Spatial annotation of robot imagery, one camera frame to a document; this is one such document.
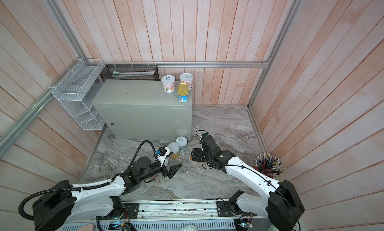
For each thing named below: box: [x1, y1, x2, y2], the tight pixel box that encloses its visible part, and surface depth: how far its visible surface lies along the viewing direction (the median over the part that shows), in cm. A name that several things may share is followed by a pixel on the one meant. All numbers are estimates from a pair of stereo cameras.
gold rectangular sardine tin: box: [177, 82, 189, 103], surface depth 74 cm
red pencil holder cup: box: [253, 153, 284, 178], surface depth 76 cm
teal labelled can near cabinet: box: [175, 136, 188, 152], surface depth 95 cm
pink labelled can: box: [161, 75, 176, 93], surface depth 79 cm
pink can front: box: [179, 72, 194, 90], surface depth 81 cm
